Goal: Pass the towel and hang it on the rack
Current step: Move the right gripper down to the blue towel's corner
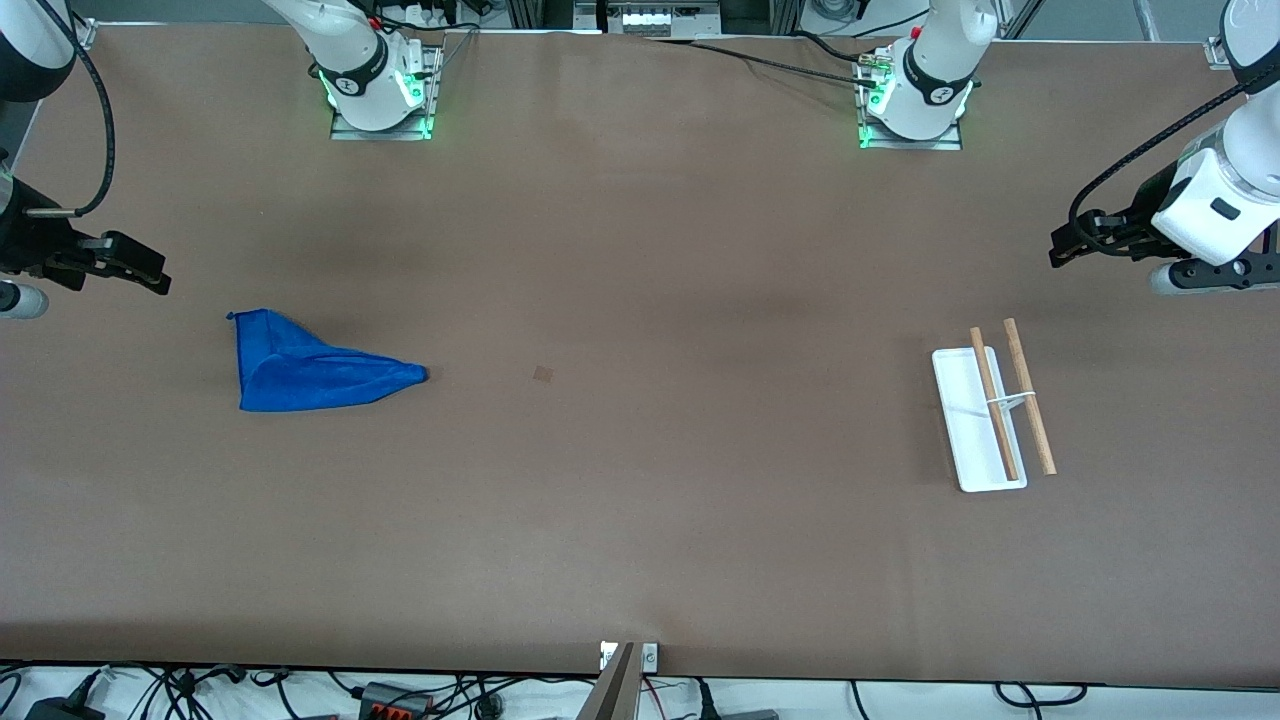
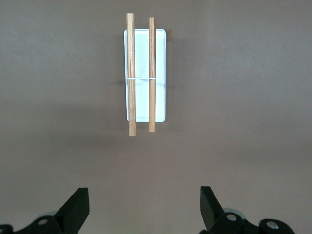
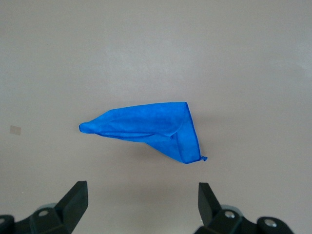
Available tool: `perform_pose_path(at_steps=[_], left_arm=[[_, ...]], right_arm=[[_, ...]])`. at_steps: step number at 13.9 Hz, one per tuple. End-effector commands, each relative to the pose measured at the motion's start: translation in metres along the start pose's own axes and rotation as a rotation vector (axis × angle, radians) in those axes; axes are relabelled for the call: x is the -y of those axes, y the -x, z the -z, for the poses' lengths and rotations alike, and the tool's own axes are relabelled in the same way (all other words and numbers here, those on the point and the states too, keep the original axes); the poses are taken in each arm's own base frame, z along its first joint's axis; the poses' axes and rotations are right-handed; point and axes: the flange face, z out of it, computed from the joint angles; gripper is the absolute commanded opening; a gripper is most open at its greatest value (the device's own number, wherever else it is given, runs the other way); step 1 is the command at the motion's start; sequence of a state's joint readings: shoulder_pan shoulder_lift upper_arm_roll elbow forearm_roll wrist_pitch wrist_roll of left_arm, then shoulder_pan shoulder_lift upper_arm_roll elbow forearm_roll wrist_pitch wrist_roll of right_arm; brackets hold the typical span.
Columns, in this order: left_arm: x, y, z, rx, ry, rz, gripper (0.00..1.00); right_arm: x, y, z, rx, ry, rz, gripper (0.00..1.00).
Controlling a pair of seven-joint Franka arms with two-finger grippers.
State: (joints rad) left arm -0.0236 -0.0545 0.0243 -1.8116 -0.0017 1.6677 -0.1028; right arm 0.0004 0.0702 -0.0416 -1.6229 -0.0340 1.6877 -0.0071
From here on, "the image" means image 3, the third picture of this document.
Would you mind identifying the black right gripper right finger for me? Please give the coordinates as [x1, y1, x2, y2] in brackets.
[196, 182, 295, 234]

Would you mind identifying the blue cloth towel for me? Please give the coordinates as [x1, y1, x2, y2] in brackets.
[78, 101, 209, 164]

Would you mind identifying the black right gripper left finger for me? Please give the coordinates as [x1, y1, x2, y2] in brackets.
[0, 180, 88, 234]

